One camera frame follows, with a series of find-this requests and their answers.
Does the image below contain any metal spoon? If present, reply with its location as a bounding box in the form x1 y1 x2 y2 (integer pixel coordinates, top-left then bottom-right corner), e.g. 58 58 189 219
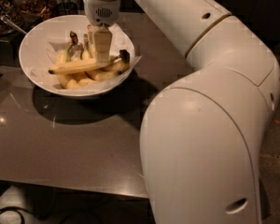
0 15 27 35

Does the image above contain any black wire basket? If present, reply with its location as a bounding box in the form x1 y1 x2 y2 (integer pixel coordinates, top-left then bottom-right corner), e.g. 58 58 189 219
56 2 77 16

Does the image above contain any glass jar of snacks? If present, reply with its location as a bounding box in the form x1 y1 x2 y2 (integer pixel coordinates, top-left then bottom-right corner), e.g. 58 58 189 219
0 0 24 37

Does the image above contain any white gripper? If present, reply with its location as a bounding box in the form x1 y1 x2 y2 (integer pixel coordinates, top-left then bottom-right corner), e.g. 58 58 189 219
84 0 120 63

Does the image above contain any yellow banana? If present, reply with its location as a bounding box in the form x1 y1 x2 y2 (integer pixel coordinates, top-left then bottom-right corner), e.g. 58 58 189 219
48 56 119 75
86 24 131 74
72 44 93 87
56 31 80 90
80 34 121 82

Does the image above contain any white bowl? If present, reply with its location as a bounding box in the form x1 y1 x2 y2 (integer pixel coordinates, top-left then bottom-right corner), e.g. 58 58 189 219
18 14 136 98

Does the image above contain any black floor cable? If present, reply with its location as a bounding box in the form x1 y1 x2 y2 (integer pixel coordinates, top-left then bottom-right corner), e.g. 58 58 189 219
0 206 26 224

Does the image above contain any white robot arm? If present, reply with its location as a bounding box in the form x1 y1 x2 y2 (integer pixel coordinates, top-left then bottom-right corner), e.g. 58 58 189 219
84 0 280 224

